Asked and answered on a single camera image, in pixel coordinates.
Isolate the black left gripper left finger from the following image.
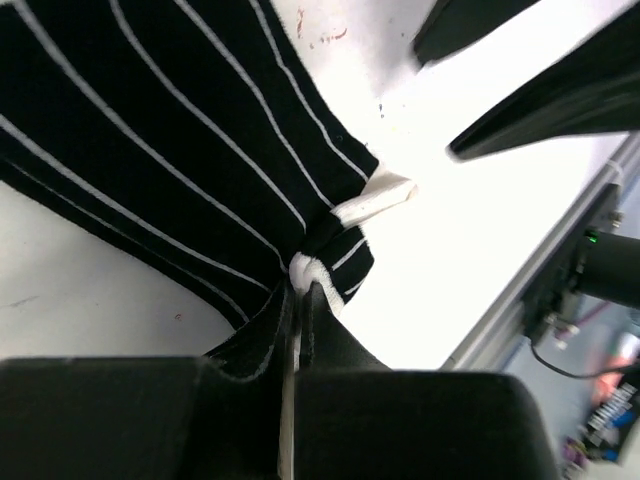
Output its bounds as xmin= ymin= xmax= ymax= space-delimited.
xmin=1 ymin=283 xmax=295 ymax=479

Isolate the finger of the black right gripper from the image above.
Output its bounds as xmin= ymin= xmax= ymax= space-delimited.
xmin=449 ymin=3 xmax=639 ymax=161
xmin=412 ymin=0 xmax=537 ymax=64

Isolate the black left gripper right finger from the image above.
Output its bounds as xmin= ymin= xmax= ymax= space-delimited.
xmin=291 ymin=283 xmax=559 ymax=479

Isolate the black white striped sock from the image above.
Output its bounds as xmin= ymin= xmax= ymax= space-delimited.
xmin=0 ymin=0 xmax=419 ymax=386

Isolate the aluminium front rail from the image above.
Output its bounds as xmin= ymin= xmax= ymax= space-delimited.
xmin=441 ymin=133 xmax=639 ymax=371

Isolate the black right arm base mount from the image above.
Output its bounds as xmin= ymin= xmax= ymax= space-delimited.
xmin=522 ymin=184 xmax=619 ymax=343

